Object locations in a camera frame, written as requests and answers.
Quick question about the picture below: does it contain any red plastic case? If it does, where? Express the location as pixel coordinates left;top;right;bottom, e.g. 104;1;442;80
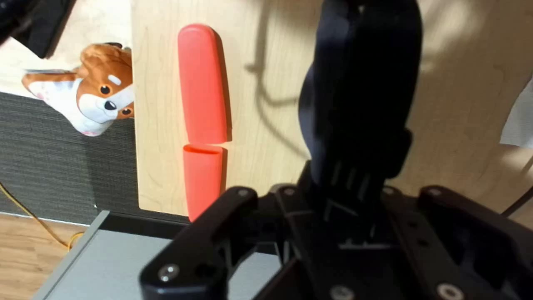
179;23;232;220

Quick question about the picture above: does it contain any white paper tag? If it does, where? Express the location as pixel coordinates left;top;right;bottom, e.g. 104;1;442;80
500;78;533;148

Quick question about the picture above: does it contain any plush fox toy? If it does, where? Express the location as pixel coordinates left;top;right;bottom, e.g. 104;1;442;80
22;41;135;136

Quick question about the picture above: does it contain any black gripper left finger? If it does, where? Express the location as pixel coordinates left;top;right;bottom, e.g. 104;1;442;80
139;186;284;300

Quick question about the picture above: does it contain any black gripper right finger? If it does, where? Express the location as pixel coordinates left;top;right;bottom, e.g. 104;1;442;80
382;185;533;300

